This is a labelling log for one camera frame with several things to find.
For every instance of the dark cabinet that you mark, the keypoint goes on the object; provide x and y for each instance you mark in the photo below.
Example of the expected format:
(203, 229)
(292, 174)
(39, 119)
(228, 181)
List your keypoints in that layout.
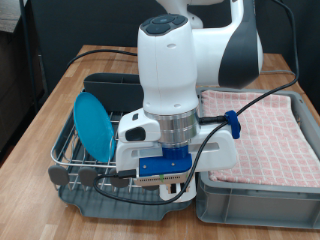
(13, 83)

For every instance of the grey dish drying rack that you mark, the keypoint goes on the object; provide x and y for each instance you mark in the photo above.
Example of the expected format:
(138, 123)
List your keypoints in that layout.
(100, 206)

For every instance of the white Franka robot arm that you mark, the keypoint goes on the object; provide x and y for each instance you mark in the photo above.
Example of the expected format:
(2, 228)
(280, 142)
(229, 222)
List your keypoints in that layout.
(180, 66)

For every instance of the blue plate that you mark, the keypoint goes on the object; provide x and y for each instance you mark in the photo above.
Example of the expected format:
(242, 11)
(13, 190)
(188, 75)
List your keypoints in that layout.
(95, 128)

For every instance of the pink checkered towel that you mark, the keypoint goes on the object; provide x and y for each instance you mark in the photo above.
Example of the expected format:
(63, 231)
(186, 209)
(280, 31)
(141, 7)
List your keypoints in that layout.
(266, 143)

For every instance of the grey plastic crate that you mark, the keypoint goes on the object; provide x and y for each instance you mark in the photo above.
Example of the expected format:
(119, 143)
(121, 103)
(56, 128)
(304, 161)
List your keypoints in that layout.
(253, 210)

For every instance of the dark grey cutlery holder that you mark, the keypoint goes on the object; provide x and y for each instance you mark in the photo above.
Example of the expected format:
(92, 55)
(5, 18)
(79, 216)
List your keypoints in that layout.
(113, 90)

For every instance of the wrist camera on blue mount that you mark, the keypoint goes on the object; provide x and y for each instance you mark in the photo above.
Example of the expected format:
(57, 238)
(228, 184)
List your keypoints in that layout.
(165, 170)

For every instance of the black metal pole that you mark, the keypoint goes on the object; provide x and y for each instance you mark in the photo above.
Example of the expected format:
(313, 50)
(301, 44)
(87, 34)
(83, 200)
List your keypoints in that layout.
(27, 50)

